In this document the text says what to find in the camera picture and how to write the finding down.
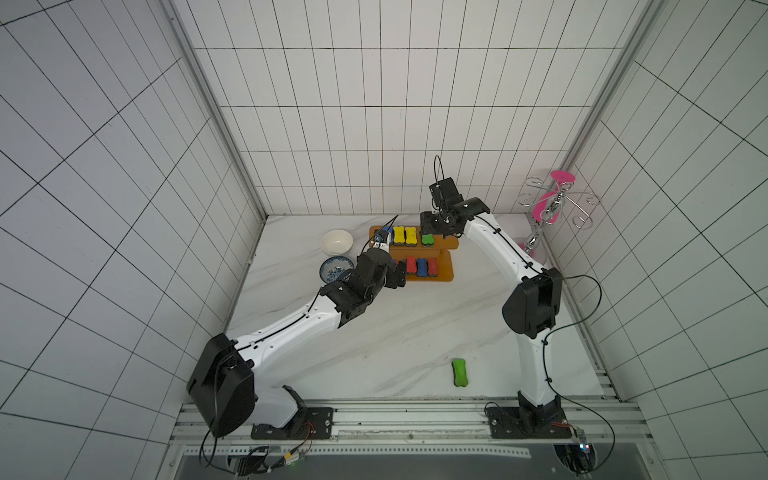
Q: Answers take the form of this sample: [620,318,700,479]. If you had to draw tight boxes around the red eraser bottom right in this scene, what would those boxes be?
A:
[427,258,439,277]

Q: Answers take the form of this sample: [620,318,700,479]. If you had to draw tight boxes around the wooden two-tier shelf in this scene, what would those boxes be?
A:
[369,225,459,283]

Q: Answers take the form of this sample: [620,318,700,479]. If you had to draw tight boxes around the blue patterned ceramic bowl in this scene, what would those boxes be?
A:
[319,256,354,284]

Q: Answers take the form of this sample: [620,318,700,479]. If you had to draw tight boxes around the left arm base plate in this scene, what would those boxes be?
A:
[250,407,335,441]

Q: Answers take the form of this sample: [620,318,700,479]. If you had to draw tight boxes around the white ceramic bowl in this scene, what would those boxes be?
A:
[321,229,354,257]

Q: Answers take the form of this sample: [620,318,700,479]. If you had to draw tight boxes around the red eraser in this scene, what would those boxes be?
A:
[406,256,418,275]
[427,258,439,277]

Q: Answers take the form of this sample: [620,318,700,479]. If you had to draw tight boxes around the yellow eraser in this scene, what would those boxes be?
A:
[392,226,406,246]
[404,227,418,247]

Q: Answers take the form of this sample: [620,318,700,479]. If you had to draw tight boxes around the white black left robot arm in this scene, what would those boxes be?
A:
[187,248,407,438]

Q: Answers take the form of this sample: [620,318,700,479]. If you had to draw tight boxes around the red eraser bottom middle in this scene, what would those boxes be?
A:
[406,256,418,275]

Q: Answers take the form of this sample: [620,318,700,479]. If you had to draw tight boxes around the aluminium mounting rail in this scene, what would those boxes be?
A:
[170,398,650,459]

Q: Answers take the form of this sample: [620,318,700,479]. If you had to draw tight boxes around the blue eraser bottom right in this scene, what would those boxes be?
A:
[416,258,429,278]

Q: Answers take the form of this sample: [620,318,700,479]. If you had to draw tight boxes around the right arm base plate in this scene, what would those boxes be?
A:
[484,402,573,440]

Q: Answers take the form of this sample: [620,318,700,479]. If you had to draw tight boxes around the chrome pink cup stand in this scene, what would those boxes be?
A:
[516,170,601,264]

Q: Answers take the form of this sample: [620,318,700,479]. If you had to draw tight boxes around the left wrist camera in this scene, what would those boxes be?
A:
[371,226,390,252]

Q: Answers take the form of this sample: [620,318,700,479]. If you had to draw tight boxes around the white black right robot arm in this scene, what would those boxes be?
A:
[420,194,563,434]

